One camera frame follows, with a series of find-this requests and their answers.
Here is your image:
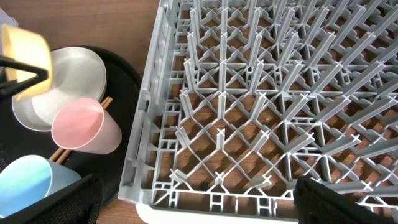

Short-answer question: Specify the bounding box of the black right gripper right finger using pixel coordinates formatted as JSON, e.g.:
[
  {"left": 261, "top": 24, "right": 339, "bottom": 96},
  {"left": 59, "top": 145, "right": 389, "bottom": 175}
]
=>
[{"left": 294, "top": 176, "right": 394, "bottom": 224}]

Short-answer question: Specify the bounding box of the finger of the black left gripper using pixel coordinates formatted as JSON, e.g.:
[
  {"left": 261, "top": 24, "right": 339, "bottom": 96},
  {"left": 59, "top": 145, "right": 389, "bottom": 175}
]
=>
[{"left": 1, "top": 56, "right": 49, "bottom": 100}]

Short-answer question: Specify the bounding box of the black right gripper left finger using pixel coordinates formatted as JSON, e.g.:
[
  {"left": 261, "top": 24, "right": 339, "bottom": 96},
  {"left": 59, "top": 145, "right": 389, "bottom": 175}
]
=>
[{"left": 1, "top": 174, "right": 103, "bottom": 224}]

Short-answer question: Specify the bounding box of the yellow bowl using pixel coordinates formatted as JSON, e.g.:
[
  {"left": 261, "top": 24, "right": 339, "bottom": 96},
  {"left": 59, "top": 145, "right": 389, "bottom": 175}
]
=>
[{"left": 1, "top": 24, "right": 53, "bottom": 101}]

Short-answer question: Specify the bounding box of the blue cup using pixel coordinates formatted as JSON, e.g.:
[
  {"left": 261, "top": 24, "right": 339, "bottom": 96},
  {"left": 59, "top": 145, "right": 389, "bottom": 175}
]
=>
[{"left": 1, "top": 155, "right": 81, "bottom": 218}]

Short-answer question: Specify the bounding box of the pink cup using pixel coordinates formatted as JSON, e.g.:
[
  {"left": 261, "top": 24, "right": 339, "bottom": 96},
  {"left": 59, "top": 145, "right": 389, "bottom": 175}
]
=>
[{"left": 51, "top": 98, "right": 122, "bottom": 154}]

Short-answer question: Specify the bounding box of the grey dishwasher rack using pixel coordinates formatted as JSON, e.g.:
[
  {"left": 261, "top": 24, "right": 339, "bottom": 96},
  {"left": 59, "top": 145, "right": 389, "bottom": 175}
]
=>
[{"left": 118, "top": 0, "right": 397, "bottom": 223}]

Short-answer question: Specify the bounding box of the left wooden chopstick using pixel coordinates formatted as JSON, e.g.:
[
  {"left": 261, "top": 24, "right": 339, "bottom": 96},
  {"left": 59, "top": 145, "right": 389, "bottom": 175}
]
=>
[{"left": 49, "top": 96, "right": 112, "bottom": 162}]

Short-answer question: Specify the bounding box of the pale green plate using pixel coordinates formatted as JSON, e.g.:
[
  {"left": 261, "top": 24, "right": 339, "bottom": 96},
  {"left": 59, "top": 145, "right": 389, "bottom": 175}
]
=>
[{"left": 12, "top": 47, "right": 106, "bottom": 132}]

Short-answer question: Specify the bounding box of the round black tray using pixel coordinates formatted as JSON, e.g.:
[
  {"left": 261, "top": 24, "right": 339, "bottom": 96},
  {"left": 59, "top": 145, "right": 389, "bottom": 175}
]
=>
[{"left": 1, "top": 46, "right": 141, "bottom": 208}]

